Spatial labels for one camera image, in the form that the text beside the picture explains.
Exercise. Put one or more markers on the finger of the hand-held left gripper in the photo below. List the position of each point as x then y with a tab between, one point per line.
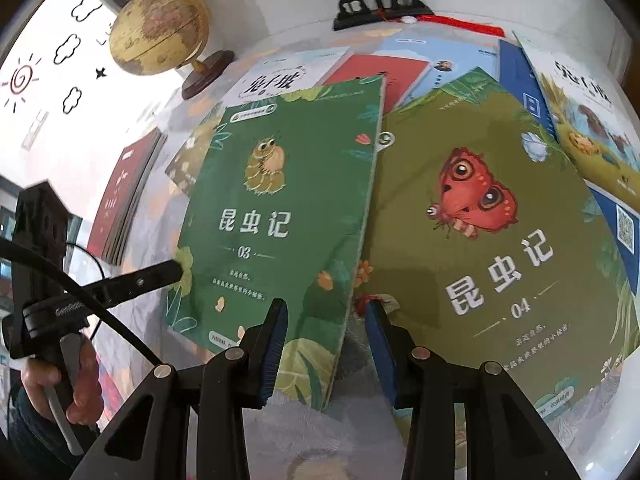
140	282

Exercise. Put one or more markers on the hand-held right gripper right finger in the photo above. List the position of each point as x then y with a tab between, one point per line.
380	355

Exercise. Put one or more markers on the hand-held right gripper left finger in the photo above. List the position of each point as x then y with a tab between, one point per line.
275	355

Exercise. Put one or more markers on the stack of thin books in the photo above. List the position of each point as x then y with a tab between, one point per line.
120	195

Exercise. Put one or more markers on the green caterpillar cover book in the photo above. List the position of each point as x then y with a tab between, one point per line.
280	185

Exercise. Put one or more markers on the red poet cover book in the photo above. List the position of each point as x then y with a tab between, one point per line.
370	70

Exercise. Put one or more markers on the blue back cover book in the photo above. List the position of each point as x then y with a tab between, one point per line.
525	90

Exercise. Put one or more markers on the light blue two-men cover book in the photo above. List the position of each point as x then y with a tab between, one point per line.
450	60

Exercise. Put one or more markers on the rabbit pond cover book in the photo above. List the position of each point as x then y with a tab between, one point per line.
590	110

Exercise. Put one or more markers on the person's left forearm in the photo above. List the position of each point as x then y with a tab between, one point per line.
35	440

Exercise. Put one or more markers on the person's left hand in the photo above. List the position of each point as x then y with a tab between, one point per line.
90	385

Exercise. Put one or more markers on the yellow-green leafy cover book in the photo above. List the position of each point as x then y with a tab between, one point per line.
192	160

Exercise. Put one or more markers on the olive butterfly cover book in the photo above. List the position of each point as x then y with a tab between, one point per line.
475	260

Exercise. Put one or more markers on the yellow desk globe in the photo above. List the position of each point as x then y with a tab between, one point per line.
155	30

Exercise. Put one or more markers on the rabbit meadow cover book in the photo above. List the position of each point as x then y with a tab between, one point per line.
280	77

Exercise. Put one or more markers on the red tassel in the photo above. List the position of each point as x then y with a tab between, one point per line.
450	21

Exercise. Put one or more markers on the white wall switch panel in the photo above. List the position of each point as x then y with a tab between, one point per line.
35	130

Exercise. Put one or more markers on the black cloud wall sticker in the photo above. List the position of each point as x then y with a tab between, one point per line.
66	50
86	9
72	100

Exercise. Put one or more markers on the red sun wall sticker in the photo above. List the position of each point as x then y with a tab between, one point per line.
22	80

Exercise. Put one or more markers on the black star wall sticker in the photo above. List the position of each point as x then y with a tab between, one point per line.
102	73

